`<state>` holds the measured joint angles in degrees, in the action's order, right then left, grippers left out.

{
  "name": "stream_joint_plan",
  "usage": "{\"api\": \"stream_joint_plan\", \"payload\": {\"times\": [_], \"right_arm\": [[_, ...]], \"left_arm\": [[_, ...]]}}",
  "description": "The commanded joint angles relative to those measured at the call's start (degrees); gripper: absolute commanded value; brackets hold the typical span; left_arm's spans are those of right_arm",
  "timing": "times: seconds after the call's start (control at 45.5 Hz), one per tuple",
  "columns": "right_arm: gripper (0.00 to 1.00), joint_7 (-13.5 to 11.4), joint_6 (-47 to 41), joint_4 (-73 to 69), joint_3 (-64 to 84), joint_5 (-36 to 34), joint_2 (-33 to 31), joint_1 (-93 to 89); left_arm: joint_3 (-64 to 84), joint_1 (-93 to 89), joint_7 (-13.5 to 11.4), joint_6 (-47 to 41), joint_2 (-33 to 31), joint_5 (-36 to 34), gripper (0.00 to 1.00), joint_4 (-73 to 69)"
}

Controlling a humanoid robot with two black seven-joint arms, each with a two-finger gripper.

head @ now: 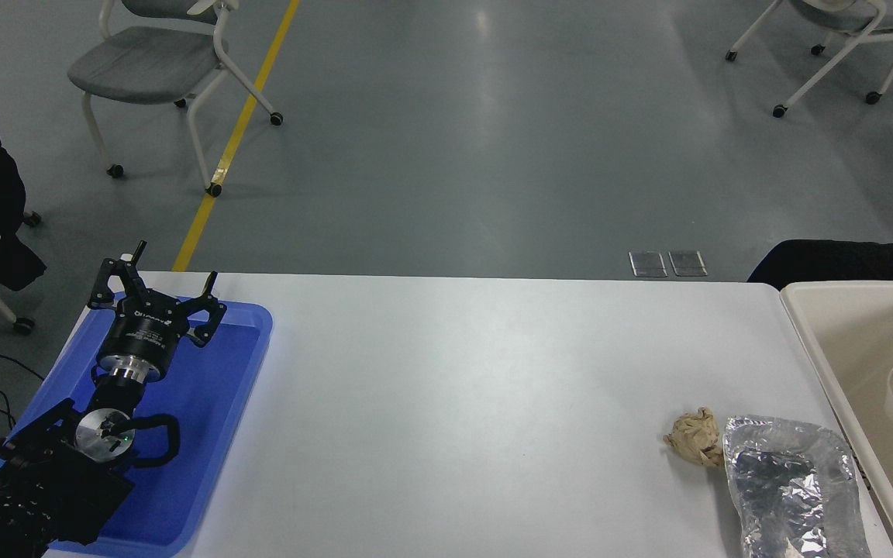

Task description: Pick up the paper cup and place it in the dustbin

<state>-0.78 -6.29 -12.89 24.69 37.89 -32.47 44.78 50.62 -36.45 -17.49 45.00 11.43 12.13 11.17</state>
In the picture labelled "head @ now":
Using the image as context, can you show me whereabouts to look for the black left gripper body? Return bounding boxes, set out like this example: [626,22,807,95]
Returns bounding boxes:
[99,296,186,363]

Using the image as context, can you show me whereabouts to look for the large pale bin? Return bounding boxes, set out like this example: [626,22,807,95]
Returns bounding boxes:
[778,279,893,558]

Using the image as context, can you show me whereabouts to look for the blue plastic tray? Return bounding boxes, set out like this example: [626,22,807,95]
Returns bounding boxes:
[0,293,274,557]

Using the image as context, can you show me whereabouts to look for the crumpled silver foil tray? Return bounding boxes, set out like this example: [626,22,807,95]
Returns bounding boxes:
[723,415,872,558]

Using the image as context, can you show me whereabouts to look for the crumpled tan paper ball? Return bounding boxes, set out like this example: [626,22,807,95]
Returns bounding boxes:
[662,408,726,468]

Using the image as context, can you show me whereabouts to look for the metal floor plate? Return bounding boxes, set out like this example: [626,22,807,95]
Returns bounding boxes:
[668,250,708,277]
[629,251,667,278]

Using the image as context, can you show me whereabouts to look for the grey chair with white frame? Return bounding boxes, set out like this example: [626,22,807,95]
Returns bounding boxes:
[67,0,284,198]
[724,0,893,119]

